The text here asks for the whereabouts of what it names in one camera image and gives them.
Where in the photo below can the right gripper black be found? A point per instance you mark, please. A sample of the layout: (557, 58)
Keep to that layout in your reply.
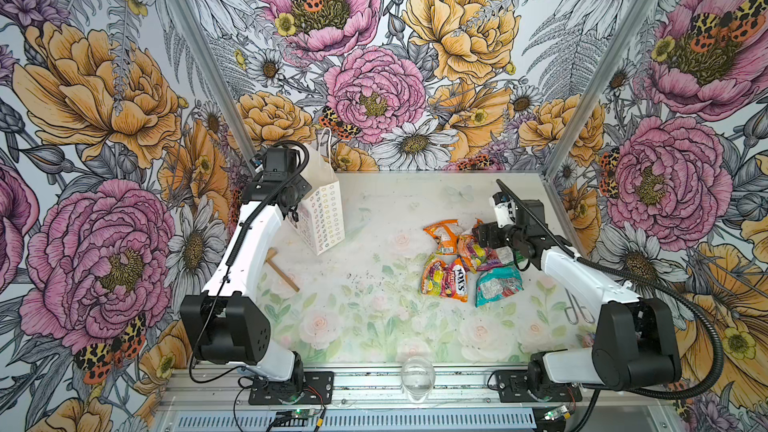
(492, 228)

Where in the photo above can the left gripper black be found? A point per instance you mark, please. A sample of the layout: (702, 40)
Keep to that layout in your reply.
(304, 186)

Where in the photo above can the green snack packet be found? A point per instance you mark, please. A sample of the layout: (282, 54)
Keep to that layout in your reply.
(506, 255)

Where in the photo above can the white printed paper bag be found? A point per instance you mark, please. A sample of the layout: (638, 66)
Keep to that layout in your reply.
(320, 220)

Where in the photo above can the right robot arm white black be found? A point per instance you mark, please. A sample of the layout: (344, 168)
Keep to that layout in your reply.
(634, 345)

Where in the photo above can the teal snack packet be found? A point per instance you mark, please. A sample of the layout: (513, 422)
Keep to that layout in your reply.
(496, 284)

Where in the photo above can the aluminium front rail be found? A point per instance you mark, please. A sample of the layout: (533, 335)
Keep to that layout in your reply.
(370, 398)

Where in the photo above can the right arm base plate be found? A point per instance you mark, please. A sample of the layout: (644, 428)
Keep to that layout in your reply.
(512, 386)

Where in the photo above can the orange snack packet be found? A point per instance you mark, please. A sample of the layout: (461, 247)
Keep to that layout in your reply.
(446, 234)

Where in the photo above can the clear glass bowl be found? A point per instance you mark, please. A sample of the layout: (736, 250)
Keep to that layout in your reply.
(417, 378)

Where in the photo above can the Fox's candy packet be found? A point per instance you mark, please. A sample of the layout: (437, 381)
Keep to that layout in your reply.
(474, 257)
(445, 276)

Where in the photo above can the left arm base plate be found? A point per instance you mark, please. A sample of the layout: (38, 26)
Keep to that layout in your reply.
(314, 388)

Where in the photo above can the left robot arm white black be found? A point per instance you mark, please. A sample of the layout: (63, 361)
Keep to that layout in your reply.
(223, 322)

